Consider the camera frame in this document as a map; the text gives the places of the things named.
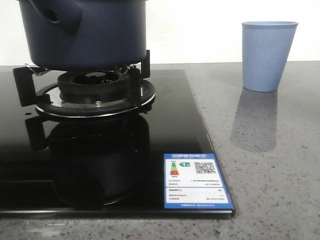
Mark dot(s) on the light blue ribbed cup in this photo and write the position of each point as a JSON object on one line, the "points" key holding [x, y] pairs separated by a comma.
{"points": [[265, 49]]}

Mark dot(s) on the black pot support grate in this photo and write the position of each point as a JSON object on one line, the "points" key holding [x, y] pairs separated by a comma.
{"points": [[140, 96]]}

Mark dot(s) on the dark blue cooking pot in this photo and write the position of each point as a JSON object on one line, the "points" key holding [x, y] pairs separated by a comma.
{"points": [[84, 35]]}

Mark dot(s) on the blue energy label sticker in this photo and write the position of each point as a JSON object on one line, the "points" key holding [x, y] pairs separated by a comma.
{"points": [[193, 181]]}

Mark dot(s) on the black round gas burner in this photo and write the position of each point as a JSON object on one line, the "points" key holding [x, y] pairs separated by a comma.
{"points": [[89, 87]]}

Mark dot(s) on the black glass gas stove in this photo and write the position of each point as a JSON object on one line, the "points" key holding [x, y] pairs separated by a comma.
{"points": [[110, 168]]}

